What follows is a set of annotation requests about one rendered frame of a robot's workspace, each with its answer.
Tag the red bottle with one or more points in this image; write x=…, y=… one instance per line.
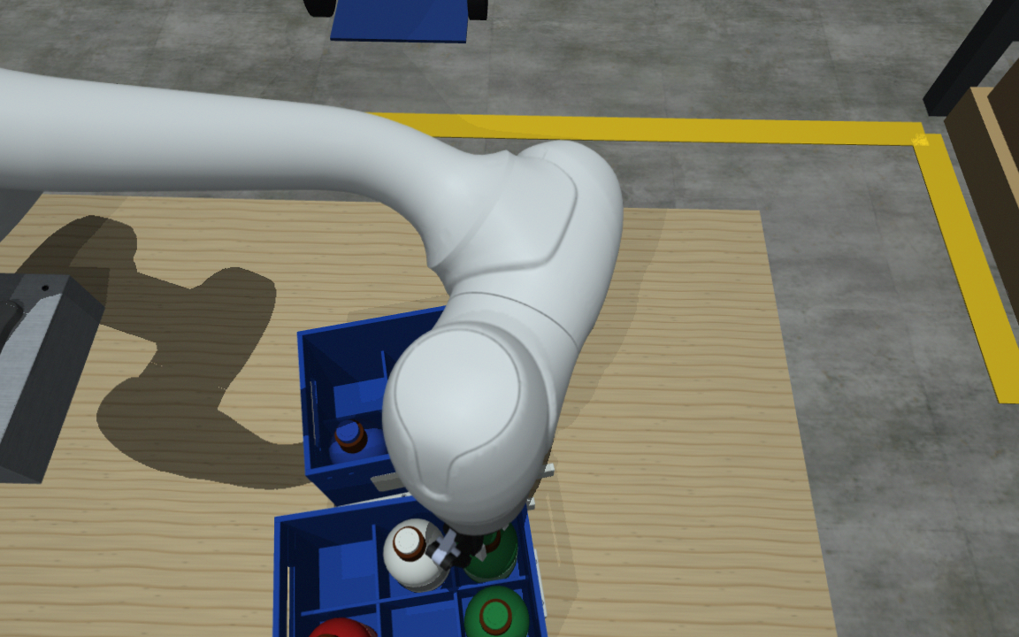
x=343, y=627

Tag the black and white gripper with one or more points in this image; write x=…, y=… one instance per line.
x=443, y=551

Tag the blue crate with dividers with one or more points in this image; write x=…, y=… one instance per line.
x=337, y=559
x=348, y=376

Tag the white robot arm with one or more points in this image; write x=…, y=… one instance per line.
x=526, y=244

